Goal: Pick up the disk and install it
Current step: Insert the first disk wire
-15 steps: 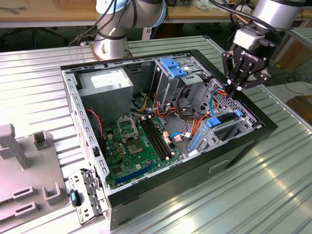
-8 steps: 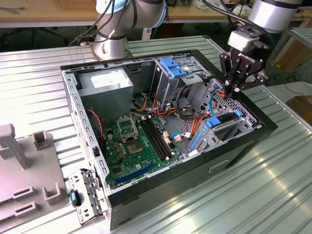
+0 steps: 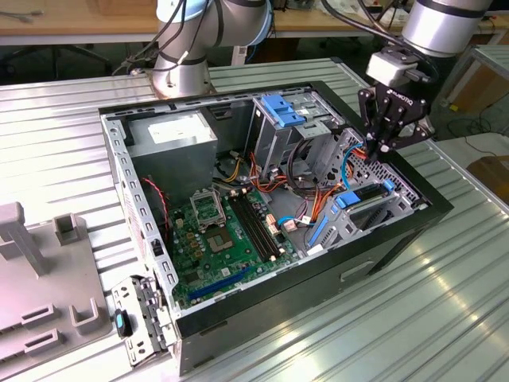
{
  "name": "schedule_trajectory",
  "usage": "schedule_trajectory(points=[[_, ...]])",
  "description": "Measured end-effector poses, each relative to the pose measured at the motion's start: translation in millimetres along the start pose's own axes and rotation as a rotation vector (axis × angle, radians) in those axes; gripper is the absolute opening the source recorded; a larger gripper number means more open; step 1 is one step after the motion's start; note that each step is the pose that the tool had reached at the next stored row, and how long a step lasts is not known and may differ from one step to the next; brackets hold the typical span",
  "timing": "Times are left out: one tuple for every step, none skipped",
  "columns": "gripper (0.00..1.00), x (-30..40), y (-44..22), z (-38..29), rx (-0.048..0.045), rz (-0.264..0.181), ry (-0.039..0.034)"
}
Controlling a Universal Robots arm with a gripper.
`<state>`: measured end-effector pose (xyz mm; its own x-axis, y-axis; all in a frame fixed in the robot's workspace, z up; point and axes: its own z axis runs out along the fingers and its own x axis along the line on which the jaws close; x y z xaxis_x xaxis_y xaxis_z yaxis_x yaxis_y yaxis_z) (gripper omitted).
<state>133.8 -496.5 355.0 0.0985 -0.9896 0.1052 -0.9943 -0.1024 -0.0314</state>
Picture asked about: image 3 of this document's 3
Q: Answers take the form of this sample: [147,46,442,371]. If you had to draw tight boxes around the brown cardboard box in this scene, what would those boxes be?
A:
[465,155,509,200]

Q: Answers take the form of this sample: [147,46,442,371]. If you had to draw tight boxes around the blue SATA wire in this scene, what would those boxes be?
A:
[277,142,366,232]

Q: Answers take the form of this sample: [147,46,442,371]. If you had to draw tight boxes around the red orange drive wires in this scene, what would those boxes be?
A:
[247,153,290,196]

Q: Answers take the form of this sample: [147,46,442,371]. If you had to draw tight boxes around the black camera cable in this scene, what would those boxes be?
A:
[320,0,441,83]

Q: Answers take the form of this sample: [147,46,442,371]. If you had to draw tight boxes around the blue expansion slot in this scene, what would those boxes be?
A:
[187,265,253,302]

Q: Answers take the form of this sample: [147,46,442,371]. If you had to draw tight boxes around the hard disk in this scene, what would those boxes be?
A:
[306,178,398,248]

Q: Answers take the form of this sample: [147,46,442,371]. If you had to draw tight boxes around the blue black bracket handle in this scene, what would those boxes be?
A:
[112,310,135,340]

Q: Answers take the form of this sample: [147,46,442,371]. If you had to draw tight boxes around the red black twisted wire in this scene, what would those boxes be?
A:
[139,177,172,243]

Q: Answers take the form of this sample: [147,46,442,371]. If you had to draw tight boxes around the black RAM slot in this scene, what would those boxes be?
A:
[237,193,276,258]
[241,192,280,256]
[232,193,272,260]
[228,194,268,262]

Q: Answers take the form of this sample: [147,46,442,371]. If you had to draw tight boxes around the black sleeved cable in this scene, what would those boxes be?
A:
[286,137,323,188]

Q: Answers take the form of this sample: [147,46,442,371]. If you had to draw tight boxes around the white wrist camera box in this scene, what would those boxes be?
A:
[364,50,433,87]

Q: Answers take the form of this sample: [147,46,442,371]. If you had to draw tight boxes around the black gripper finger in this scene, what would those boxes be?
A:
[356,87,382,162]
[379,120,436,155]

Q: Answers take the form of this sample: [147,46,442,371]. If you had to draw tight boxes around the grey power supply unit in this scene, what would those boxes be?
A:
[126,110,219,208]

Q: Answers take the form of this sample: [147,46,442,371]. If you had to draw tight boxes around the black case fan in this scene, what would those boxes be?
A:
[137,173,173,244]

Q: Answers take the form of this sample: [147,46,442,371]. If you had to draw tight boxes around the black PC case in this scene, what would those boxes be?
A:
[97,80,455,377]

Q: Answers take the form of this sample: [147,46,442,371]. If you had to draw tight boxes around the metal optical drive cage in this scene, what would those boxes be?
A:
[251,92,347,168]

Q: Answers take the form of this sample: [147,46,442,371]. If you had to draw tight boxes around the metal socket cover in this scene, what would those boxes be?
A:
[189,187,228,232]

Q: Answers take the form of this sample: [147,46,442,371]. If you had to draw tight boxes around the metal slot retention bracket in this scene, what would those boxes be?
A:
[111,275,179,367]

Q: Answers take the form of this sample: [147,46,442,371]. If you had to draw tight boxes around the aluminium frame table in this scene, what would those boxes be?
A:
[437,43,509,131]

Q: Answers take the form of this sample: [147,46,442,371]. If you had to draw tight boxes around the wooden desk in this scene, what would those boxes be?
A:
[0,0,509,87]

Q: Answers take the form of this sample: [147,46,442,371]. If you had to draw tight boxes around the orange red power wire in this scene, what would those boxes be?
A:
[308,145,371,224]

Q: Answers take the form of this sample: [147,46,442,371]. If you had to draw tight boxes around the blue drive cage latch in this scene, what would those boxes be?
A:
[261,94,308,129]

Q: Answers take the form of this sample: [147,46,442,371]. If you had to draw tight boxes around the green motherboard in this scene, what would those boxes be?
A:
[170,186,301,310]

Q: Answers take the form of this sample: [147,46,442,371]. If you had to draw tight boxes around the yellow black power wires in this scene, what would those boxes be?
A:
[213,150,251,186]

